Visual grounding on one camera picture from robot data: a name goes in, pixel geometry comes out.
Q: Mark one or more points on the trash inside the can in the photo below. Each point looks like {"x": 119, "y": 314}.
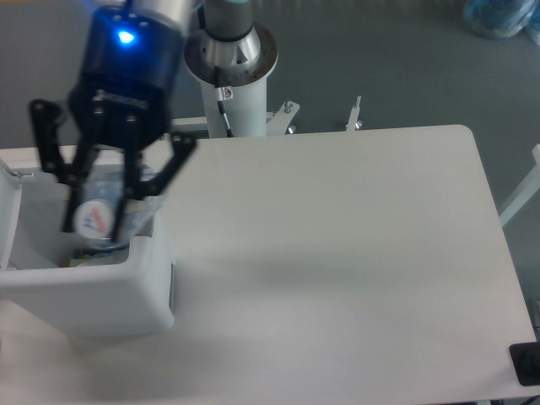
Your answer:
{"x": 88, "y": 257}

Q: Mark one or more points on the white trash can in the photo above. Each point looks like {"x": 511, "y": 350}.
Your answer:
{"x": 84, "y": 288}

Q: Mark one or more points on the black device at table edge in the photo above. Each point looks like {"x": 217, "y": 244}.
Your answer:
{"x": 525, "y": 359}

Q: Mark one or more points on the white base frame with bolts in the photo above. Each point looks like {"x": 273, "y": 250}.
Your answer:
{"x": 278, "y": 122}

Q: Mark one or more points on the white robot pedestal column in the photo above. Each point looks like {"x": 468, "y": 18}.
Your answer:
{"x": 233, "y": 80}

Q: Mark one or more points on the crushed clear plastic bottle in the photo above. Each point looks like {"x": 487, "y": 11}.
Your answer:
{"x": 95, "y": 216}

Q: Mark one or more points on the white frame leg right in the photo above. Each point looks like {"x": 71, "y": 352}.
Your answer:
{"x": 525, "y": 190}

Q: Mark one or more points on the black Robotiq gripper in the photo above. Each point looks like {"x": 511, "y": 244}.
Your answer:
{"x": 130, "y": 63}

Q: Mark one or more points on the blue plastic bag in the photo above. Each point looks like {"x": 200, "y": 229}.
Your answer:
{"x": 498, "y": 20}

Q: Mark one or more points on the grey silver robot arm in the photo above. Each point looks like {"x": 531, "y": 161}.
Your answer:
{"x": 223, "y": 20}

